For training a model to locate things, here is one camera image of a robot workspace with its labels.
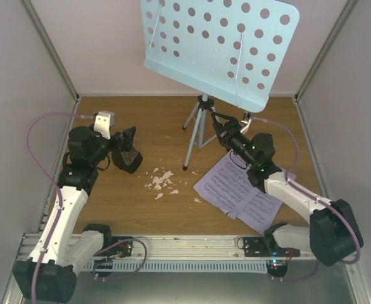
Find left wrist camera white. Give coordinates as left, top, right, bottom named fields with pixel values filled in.
left=93, top=111, right=115, bottom=139

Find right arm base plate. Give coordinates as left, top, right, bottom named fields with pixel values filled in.
left=236, top=236, right=301, bottom=258

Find white paint patch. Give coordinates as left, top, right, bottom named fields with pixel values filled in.
left=144, top=167, right=179, bottom=200

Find purple cable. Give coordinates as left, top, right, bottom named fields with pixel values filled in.
left=251, top=116, right=363, bottom=282
left=25, top=112, right=94, bottom=304

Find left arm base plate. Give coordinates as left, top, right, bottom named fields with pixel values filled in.
left=108, top=236, right=133, bottom=259

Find clear plastic metronome cover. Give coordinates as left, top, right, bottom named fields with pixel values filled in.
left=121, top=147, right=139, bottom=165

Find sheet music pages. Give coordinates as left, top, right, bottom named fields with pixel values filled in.
left=193, top=149, right=261, bottom=219

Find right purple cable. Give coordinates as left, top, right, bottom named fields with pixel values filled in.
left=251, top=116, right=363, bottom=282

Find grey slotted cable duct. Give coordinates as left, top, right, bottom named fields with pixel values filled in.
left=96, top=259, right=267, bottom=274

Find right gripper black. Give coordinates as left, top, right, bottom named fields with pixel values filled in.
left=211, top=112, right=256, bottom=168

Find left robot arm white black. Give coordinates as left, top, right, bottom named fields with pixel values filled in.
left=13, top=125, right=142, bottom=303

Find black metronome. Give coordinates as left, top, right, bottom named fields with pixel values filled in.
left=111, top=147, right=143, bottom=174

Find sheet music page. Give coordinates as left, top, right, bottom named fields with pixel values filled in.
left=236, top=186, right=282, bottom=235

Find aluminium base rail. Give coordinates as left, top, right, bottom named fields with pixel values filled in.
left=17, top=233, right=319, bottom=259

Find light blue music stand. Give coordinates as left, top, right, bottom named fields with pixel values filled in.
left=140, top=0, right=301, bottom=172

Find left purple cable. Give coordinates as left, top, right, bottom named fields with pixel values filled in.
left=25, top=112, right=94, bottom=304

